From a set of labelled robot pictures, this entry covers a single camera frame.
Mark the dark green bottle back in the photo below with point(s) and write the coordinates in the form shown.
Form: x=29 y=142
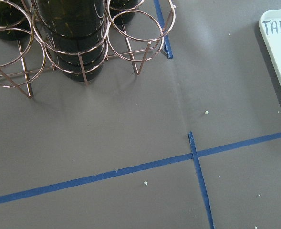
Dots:
x=121 y=12

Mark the dark green bottle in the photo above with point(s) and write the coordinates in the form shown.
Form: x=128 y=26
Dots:
x=14 y=25
x=75 y=28
x=121 y=12

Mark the dark green bottle front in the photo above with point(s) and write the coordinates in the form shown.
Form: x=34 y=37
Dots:
x=75 y=28

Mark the dark green bottle left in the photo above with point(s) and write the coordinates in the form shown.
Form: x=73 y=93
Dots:
x=14 y=25

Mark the copper wire bottle rack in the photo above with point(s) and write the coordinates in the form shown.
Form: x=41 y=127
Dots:
x=20 y=72

